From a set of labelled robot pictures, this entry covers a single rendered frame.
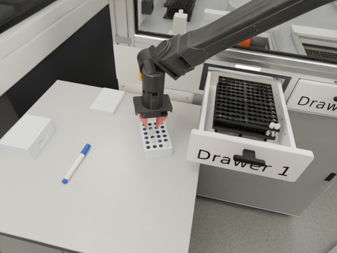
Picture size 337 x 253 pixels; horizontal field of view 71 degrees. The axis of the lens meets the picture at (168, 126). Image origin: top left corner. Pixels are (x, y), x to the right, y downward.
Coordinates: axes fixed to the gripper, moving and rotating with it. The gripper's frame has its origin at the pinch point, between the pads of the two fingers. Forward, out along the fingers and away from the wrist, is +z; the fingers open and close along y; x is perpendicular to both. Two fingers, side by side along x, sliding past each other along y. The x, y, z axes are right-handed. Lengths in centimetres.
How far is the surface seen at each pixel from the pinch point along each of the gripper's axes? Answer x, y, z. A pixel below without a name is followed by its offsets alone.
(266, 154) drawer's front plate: 20.8, -24.3, -7.9
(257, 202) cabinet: 1, -62, 70
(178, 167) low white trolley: 11.6, -6.4, 7.0
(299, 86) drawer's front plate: -3, -49, -8
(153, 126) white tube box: -2.8, -1.2, 3.5
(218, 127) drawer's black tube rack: 7.2, -17.9, -4.0
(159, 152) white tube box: 6.8, -1.3, 4.8
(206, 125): 2.9, -16.5, -0.6
